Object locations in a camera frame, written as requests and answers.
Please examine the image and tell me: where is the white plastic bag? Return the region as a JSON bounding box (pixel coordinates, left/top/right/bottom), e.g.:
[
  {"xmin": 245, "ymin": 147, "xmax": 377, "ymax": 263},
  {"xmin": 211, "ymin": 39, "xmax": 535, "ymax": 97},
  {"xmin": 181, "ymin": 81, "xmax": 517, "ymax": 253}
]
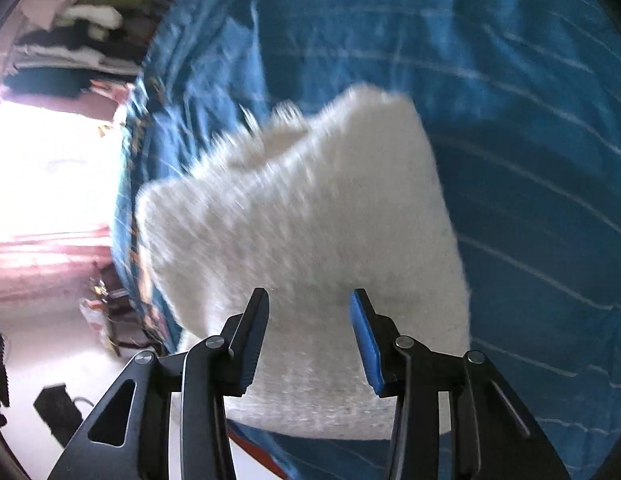
[{"xmin": 79, "ymin": 291, "xmax": 114, "ymax": 331}]

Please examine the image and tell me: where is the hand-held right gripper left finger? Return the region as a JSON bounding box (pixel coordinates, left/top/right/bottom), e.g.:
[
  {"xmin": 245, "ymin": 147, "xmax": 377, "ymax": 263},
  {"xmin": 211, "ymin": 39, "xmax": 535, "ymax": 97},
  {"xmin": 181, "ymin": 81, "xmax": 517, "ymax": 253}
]
[{"xmin": 46, "ymin": 287, "xmax": 270, "ymax": 480}]

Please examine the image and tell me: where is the black box device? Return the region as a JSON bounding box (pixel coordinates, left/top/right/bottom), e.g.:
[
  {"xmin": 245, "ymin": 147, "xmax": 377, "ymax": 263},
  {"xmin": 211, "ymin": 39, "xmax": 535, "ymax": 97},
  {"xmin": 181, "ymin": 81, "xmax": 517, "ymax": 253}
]
[{"xmin": 33, "ymin": 382, "xmax": 87, "ymax": 448}]

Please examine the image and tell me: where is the pink curtain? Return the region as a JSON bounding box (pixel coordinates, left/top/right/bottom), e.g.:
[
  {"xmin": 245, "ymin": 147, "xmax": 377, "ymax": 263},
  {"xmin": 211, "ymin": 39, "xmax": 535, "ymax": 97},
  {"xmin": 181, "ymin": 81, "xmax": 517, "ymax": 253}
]
[{"xmin": 0, "ymin": 232, "xmax": 116, "ymax": 307}]

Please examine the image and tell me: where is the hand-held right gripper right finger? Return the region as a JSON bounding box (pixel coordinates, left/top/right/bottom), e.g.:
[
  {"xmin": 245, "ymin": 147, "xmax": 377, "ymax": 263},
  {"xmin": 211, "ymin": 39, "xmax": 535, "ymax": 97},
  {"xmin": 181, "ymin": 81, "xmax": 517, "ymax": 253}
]
[{"xmin": 349, "ymin": 288, "xmax": 571, "ymax": 480}]

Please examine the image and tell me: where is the clothes rack with hanging clothes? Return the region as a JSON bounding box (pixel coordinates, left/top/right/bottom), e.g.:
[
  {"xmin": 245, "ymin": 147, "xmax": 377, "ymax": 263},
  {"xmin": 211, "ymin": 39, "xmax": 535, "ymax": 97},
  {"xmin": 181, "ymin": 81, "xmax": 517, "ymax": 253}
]
[{"xmin": 0, "ymin": 0, "xmax": 156, "ymax": 103}]

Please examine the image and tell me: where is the blue striped bed cover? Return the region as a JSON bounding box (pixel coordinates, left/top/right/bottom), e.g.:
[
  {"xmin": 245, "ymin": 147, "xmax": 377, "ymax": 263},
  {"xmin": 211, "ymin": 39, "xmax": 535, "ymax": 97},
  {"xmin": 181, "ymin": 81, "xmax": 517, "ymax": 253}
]
[{"xmin": 110, "ymin": 0, "xmax": 621, "ymax": 480}]

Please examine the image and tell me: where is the white tweed jacket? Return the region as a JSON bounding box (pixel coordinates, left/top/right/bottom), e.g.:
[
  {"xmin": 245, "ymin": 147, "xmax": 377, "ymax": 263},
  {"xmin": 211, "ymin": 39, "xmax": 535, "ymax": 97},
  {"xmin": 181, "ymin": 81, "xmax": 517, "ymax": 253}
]
[{"xmin": 134, "ymin": 82, "xmax": 474, "ymax": 441}]

